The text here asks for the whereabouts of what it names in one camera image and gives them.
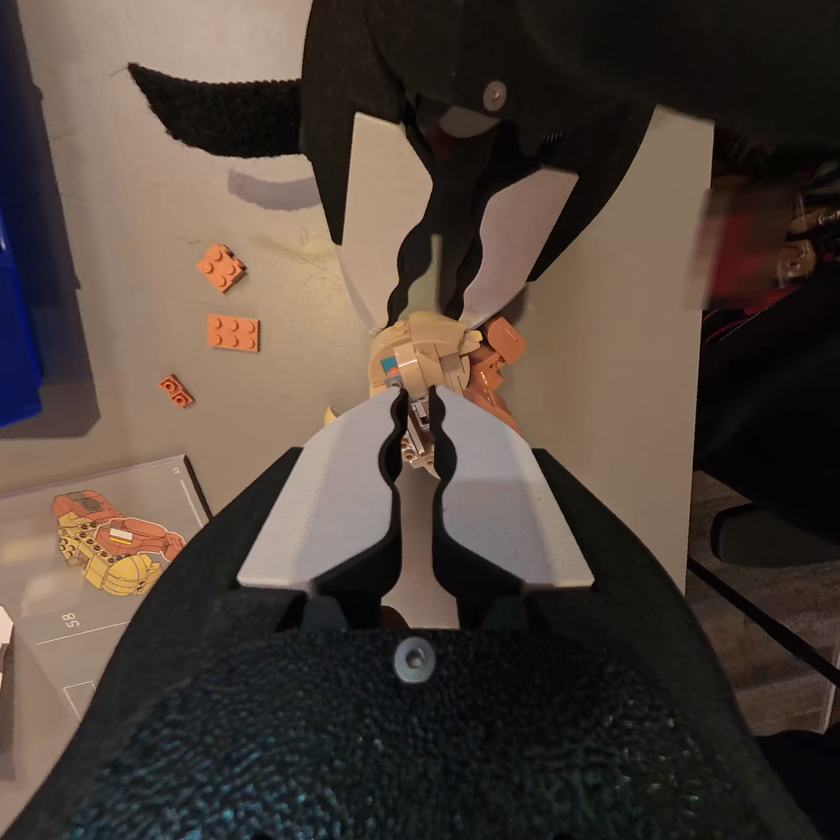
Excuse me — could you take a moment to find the tan and brown brick model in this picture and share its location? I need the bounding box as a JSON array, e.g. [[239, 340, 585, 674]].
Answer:
[[367, 311, 529, 483]]

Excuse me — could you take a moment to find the reddish brown square brick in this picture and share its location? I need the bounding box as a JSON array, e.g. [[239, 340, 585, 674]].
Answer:
[[197, 244, 248, 293]]

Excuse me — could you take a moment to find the black chair base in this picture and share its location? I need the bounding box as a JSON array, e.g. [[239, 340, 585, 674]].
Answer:
[[712, 499, 840, 567]]

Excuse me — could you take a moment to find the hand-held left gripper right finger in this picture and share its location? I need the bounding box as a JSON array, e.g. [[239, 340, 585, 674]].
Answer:
[[430, 386, 596, 595]]

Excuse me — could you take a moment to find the blue plastic bin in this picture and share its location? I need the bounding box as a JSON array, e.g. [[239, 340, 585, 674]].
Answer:
[[0, 0, 43, 427]]

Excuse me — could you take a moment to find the reddish brown flat plate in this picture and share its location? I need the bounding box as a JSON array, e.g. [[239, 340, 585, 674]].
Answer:
[[207, 314, 261, 352]]

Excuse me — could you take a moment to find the grey instruction booklet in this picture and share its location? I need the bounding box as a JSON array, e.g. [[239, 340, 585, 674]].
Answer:
[[0, 455, 212, 723]]

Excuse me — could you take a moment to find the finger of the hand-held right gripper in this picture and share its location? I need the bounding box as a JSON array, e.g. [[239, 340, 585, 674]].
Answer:
[[336, 110, 437, 332], [446, 166, 580, 330]]

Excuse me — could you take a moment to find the grey desk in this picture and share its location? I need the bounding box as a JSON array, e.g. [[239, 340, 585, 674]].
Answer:
[[0, 0, 716, 736]]

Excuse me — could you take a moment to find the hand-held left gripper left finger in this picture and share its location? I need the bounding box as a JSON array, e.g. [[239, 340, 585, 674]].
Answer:
[[236, 387, 403, 592]]

